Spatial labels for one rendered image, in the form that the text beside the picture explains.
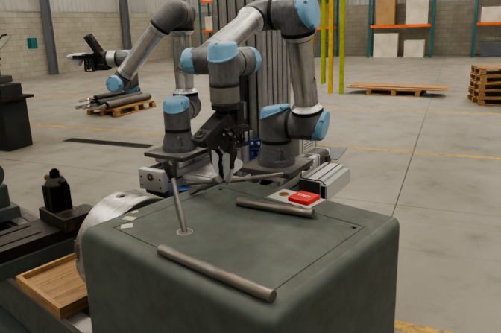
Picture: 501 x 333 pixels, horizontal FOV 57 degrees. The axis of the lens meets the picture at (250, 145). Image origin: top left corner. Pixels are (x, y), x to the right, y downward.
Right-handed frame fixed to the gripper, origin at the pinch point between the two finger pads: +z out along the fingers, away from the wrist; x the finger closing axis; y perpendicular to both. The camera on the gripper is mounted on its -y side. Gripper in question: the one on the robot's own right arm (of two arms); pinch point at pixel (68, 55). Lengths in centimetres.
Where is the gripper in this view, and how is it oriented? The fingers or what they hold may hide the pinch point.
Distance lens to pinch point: 241.6
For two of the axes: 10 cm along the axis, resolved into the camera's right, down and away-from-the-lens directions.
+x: 1.7, -3.8, 9.1
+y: 0.6, 9.2, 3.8
